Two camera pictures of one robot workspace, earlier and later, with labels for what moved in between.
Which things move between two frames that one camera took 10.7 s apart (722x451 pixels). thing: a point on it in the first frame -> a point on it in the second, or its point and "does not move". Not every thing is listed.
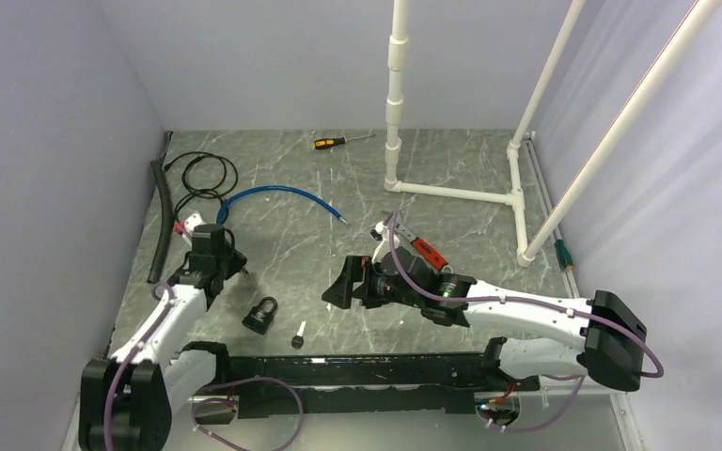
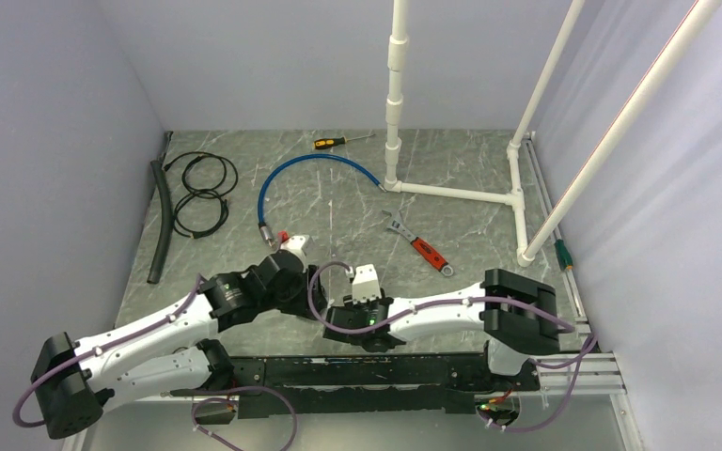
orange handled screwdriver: x=325 y=143 does not move
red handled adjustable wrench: x=425 y=251 does not move
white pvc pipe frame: x=528 y=252 does not move
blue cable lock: x=222 y=208 -> x=266 y=231
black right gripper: x=340 y=293 -> x=352 y=305
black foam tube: x=161 y=254 does not move
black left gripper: x=237 y=259 -> x=299 y=306
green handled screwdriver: x=563 y=256 does not move
